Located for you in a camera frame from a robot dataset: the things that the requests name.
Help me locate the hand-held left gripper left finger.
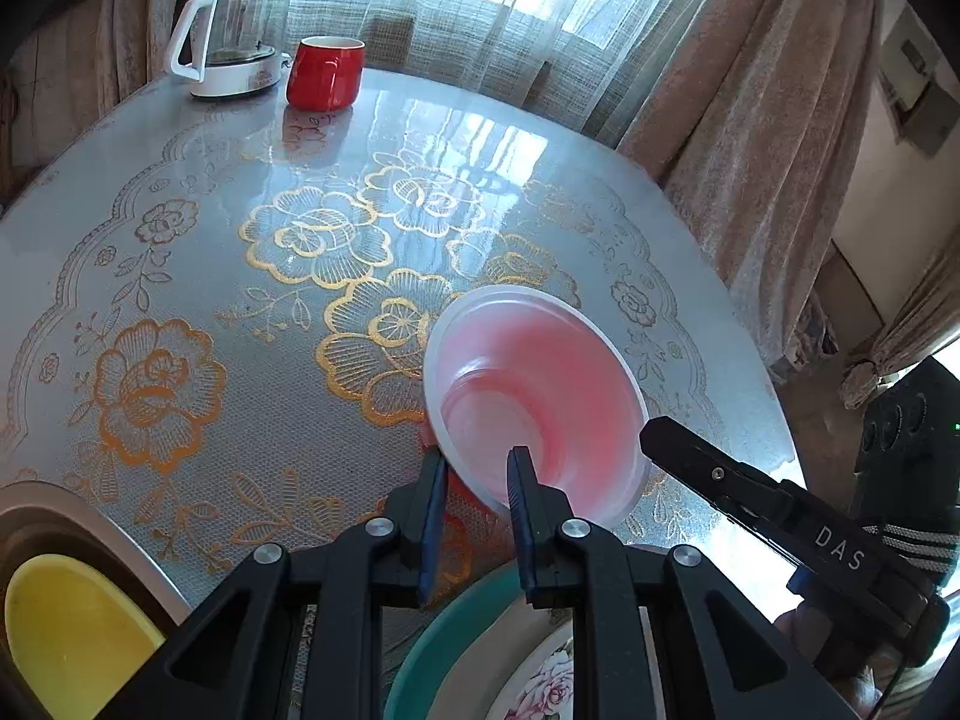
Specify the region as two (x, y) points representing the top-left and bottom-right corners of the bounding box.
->
(97, 446), (451, 720)

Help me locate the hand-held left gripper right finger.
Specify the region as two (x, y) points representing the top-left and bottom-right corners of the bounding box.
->
(506, 446), (863, 720)

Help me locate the yellow plastic bowl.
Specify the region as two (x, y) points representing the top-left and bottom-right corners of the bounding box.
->
(4, 553), (167, 720)

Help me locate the glass kettle with white handle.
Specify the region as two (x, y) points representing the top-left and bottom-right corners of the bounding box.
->
(166, 0), (295, 100)

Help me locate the green plate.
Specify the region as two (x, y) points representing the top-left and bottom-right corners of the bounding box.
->
(382, 561), (571, 720)

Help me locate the gold floral table cover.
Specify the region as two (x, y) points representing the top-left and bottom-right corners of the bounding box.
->
(0, 64), (807, 720)

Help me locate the red mug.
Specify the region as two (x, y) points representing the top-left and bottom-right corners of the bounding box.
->
(285, 36), (367, 112)

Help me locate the pink plastic bowl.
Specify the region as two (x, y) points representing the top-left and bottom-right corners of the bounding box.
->
(422, 285), (650, 527)

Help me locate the sheer white curtain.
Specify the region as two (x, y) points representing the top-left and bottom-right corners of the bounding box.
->
(255, 0), (687, 147)

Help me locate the wall electrical box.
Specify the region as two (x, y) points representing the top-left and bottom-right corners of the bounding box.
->
(881, 15), (955, 160)

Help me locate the large white printed plate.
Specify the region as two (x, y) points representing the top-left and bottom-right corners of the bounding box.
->
(431, 604), (575, 720)

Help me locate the small white floral plate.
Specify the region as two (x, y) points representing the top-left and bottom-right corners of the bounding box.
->
(484, 626), (578, 720)

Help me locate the person's right hand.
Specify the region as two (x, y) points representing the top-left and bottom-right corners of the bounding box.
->
(772, 604), (882, 720)

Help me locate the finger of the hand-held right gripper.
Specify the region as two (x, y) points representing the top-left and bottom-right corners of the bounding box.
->
(639, 416), (800, 563)

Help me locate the beige heavy curtain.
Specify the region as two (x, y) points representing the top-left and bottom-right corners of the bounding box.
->
(615, 0), (960, 410)

